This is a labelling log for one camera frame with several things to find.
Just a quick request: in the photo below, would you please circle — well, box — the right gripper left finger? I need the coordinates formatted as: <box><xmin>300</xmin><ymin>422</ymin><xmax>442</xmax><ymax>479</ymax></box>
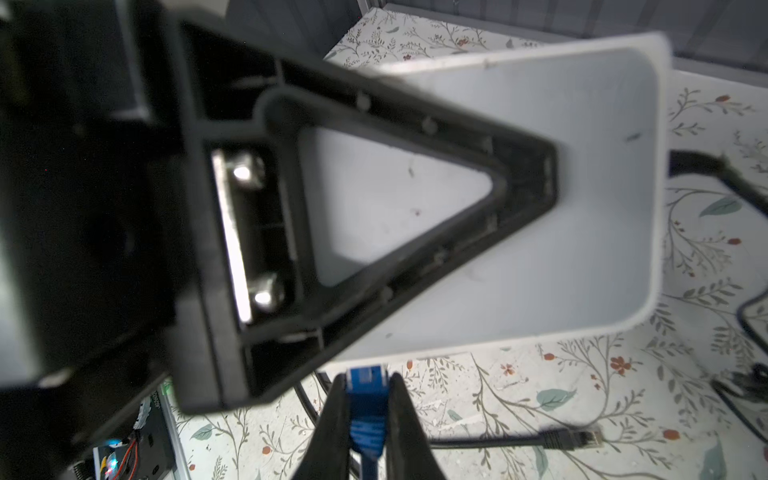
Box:
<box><xmin>292</xmin><ymin>374</ymin><xmax>351</xmax><ymax>480</ymax></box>

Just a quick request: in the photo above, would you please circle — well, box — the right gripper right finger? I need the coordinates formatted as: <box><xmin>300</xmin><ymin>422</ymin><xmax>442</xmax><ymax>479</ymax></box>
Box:
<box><xmin>386</xmin><ymin>373</ymin><xmax>446</xmax><ymax>480</ymax></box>

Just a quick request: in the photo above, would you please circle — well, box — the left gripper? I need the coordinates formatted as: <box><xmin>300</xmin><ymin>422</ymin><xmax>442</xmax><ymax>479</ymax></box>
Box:
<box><xmin>1</xmin><ymin>1</ymin><xmax>183</xmax><ymax>479</ymax></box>

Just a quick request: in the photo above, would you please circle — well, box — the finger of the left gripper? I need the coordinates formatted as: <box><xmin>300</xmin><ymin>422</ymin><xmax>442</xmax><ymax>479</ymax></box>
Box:
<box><xmin>163</xmin><ymin>11</ymin><xmax>558</xmax><ymax>414</ymax></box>

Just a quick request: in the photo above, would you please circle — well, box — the blue ethernet cable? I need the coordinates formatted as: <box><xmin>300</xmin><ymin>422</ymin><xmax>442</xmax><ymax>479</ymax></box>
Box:
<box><xmin>344</xmin><ymin>364</ymin><xmax>391</xmax><ymax>480</ymax></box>

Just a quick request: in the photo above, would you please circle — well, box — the white box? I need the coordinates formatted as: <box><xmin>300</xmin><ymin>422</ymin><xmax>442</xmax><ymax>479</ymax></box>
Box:
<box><xmin>303</xmin><ymin>34</ymin><xmax>672</xmax><ymax>368</ymax></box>

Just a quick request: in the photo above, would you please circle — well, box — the black cable with plug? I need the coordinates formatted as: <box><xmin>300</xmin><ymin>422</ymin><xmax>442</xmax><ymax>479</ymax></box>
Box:
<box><xmin>667</xmin><ymin>148</ymin><xmax>768</xmax><ymax>445</ymax></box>

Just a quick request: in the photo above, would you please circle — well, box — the long black cable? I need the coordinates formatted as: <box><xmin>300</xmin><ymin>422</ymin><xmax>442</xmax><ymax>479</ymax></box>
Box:
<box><xmin>293</xmin><ymin>371</ymin><xmax>606</xmax><ymax>475</ymax></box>

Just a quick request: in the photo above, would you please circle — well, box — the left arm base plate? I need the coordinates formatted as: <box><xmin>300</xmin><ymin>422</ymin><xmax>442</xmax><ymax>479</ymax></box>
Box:
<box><xmin>66</xmin><ymin>392</ymin><xmax>176</xmax><ymax>480</ymax></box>

